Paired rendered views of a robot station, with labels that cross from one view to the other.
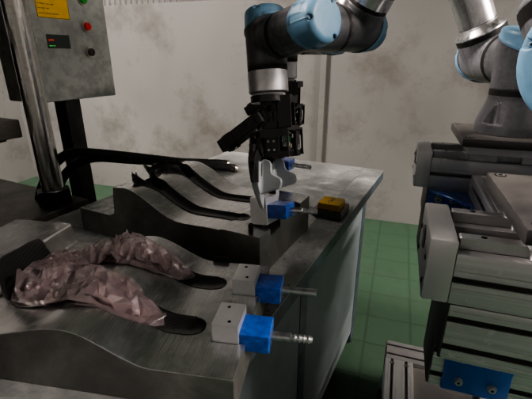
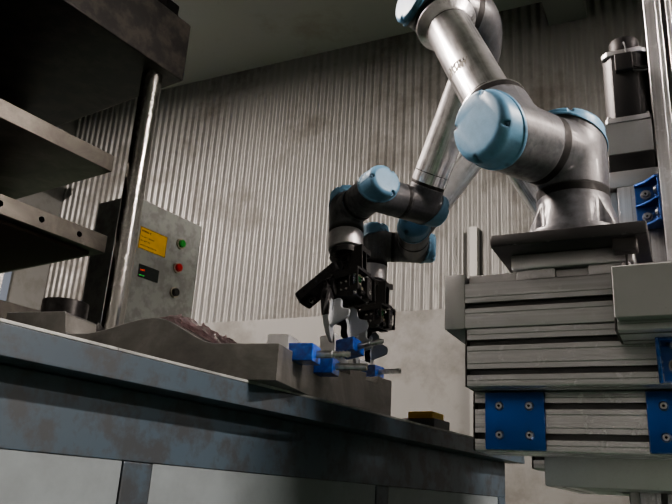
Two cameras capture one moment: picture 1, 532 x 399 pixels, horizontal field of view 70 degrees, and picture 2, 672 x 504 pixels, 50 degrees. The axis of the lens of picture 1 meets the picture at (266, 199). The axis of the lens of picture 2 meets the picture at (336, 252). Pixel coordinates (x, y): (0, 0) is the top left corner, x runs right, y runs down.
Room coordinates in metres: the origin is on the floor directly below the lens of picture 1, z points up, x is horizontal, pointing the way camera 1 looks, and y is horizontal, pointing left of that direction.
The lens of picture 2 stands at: (-0.71, -0.18, 0.64)
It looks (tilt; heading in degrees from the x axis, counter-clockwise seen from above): 19 degrees up; 8
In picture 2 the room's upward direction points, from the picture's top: 3 degrees clockwise
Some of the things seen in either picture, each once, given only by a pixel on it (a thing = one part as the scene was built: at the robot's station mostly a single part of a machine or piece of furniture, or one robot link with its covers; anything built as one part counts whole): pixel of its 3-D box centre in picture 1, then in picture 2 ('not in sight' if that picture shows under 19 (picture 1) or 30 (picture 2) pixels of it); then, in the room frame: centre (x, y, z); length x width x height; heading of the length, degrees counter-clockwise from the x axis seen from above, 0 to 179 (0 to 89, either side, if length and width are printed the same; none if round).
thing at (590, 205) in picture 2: not in sight; (574, 222); (0.43, -0.41, 1.09); 0.15 x 0.15 x 0.10
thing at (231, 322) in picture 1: (264, 334); (310, 354); (0.41, 0.00, 0.85); 0.13 x 0.05 x 0.05; 80
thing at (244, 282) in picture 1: (275, 289); (330, 366); (0.52, -0.02, 0.85); 0.13 x 0.05 x 0.05; 80
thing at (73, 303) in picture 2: not in sight; (64, 312); (0.48, 0.46, 0.93); 0.08 x 0.08 x 0.04
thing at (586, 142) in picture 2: not in sight; (567, 156); (0.42, -0.41, 1.20); 0.13 x 0.12 x 0.14; 127
